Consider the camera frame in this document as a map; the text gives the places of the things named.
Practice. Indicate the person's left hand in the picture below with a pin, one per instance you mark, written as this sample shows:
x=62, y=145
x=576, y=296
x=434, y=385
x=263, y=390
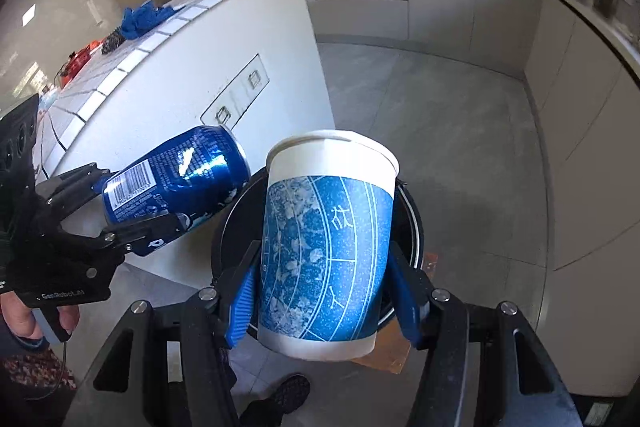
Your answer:
x=22, y=321

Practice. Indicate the white wall socket panel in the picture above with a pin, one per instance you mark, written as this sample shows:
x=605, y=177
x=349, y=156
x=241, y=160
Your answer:
x=235, y=100

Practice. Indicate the blue aluminium drink can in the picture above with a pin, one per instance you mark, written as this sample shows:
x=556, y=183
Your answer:
x=196, y=173

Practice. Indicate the blue cloth rag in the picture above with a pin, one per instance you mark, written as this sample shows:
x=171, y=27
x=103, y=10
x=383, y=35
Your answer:
x=139, y=21

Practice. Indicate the black round trash bin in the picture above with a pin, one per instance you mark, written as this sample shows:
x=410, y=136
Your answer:
x=242, y=222

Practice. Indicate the red electric hotpot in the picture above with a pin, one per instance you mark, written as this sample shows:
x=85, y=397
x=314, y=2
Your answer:
x=76, y=61

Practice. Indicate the black mesh shoe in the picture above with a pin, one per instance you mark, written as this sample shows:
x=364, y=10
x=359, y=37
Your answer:
x=289, y=396

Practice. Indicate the black utensil holder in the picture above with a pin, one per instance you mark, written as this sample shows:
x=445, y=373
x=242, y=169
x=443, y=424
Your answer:
x=606, y=8

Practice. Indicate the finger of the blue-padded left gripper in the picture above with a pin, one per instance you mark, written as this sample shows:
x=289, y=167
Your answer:
x=139, y=236
x=237, y=290

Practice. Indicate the blue patterned paper cup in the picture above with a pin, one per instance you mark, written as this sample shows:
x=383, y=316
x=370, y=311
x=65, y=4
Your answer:
x=328, y=214

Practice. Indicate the steel wool scrubber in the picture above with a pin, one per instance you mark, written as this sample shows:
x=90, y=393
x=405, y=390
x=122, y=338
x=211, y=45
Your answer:
x=113, y=41

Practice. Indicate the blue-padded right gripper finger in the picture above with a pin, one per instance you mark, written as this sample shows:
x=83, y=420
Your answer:
x=410, y=292

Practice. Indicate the brown cardboard sheet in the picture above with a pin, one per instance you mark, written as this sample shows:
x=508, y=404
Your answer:
x=392, y=349

